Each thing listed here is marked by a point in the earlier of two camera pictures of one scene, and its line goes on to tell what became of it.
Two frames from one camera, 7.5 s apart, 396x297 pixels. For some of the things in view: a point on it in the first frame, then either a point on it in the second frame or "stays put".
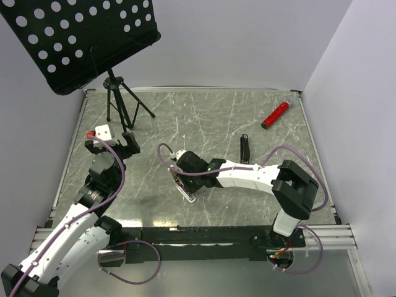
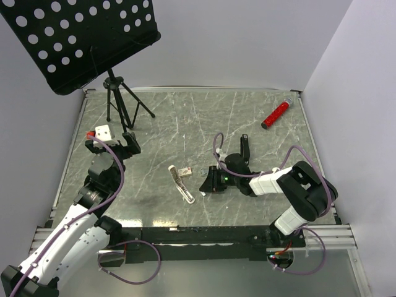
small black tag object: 245,154 stays put
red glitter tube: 273,116 stays put
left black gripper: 128,150 stays put
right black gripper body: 192,182 -> 225,179
